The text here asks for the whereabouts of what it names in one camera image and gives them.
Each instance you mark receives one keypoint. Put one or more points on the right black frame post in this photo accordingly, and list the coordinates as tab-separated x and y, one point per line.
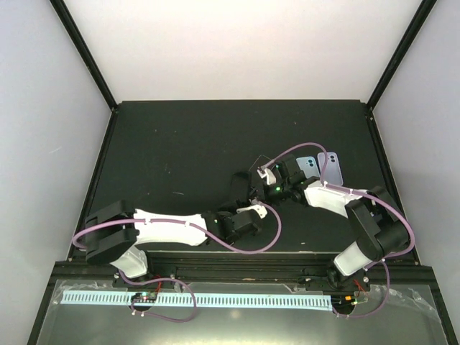
415	25

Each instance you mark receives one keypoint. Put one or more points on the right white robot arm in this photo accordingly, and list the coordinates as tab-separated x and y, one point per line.
378	227

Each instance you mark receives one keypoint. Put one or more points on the black cased phone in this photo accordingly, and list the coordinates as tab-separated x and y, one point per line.
240	187

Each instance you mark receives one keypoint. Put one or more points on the white slotted cable duct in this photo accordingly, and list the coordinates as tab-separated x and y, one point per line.
202	300

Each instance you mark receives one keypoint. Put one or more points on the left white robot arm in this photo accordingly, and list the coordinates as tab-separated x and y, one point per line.
118	244

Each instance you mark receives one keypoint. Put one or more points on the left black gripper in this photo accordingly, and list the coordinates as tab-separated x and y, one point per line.
226	206

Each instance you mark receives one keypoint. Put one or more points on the light blue cased phone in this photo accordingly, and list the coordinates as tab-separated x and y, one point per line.
309	166

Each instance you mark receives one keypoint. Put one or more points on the controller board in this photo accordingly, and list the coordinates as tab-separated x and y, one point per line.
143	298
341	300

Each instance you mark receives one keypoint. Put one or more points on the black frame post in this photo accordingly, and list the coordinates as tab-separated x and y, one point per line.
415	25
68	22

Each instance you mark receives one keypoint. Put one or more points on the left controller board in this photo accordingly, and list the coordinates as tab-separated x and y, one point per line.
143	298

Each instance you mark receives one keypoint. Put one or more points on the left black frame post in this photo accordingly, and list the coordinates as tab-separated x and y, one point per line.
68	22

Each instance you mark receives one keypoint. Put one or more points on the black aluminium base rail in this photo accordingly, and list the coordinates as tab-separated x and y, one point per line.
314	272

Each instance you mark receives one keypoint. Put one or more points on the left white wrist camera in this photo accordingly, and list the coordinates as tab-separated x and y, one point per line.
256	206

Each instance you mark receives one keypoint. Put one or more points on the lilac phone case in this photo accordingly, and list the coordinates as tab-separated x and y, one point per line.
329	168

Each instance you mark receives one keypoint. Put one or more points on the right controller board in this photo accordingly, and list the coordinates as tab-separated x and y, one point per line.
341	300

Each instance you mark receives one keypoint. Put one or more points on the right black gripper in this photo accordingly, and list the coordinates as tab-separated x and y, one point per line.
267	196

